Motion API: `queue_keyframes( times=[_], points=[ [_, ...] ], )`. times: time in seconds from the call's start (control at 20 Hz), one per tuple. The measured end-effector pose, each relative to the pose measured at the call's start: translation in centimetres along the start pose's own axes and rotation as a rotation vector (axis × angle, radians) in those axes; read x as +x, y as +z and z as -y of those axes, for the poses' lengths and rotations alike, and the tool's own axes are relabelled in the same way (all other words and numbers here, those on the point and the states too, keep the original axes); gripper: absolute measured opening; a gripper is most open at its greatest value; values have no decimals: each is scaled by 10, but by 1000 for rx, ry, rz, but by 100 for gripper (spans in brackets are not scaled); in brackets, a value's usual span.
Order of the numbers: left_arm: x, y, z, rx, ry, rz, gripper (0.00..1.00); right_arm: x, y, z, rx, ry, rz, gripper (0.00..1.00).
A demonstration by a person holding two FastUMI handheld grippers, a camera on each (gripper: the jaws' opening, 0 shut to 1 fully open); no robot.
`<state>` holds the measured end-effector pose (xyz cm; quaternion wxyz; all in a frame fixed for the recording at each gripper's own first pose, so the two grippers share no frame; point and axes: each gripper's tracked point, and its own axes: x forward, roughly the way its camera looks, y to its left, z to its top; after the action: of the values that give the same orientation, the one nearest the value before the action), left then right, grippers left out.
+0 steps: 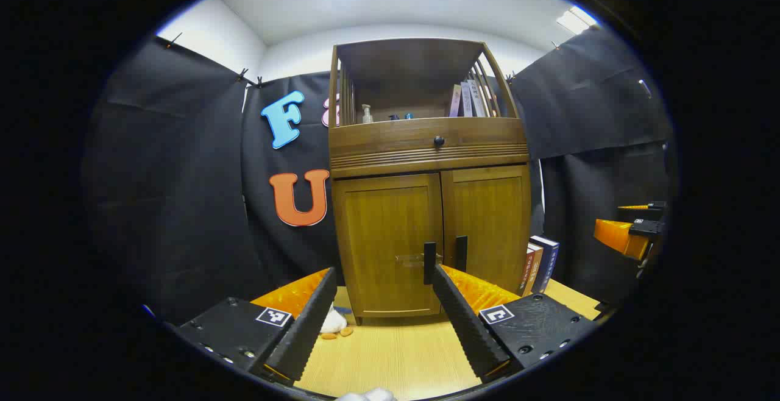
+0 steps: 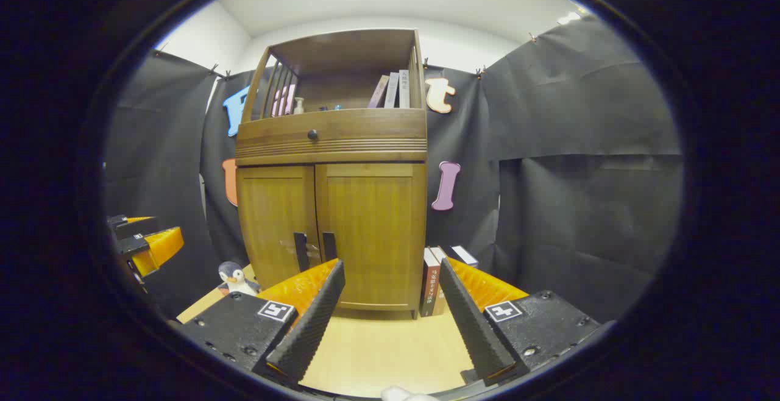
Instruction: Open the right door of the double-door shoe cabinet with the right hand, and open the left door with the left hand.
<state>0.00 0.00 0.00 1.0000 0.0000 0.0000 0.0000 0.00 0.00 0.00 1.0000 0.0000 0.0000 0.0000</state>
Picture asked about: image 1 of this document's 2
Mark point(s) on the blue book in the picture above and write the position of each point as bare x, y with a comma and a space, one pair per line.
548, 262

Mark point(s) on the grey book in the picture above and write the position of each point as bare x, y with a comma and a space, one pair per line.
466, 100

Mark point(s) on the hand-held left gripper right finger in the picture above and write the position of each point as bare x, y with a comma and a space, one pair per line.
466, 328

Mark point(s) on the wooden shoe cabinet door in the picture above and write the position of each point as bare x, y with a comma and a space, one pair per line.
378, 230
487, 218

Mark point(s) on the tan book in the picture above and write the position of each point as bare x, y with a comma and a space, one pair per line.
535, 267

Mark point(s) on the clear pump bottle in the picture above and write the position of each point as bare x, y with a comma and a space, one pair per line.
367, 114

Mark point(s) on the wooden double-door shoe cabinet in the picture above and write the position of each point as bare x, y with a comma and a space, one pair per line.
396, 66

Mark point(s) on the mauve book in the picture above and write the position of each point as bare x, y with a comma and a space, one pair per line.
455, 101

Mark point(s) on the penguin plush toy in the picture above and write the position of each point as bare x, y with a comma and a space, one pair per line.
333, 323

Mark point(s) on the red-brown book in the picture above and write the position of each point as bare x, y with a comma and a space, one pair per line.
528, 274

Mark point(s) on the wooden cabinet drawer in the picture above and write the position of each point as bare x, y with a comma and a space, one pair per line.
390, 136

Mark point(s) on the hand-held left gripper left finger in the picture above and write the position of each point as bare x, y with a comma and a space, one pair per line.
304, 328

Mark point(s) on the black backdrop cloth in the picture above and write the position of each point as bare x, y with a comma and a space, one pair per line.
183, 175

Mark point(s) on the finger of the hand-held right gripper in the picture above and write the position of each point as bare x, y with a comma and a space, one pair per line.
618, 236
658, 211

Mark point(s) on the ceiling light panel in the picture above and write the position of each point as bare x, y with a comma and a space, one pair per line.
576, 20

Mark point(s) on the white book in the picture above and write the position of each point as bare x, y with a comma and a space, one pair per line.
478, 99

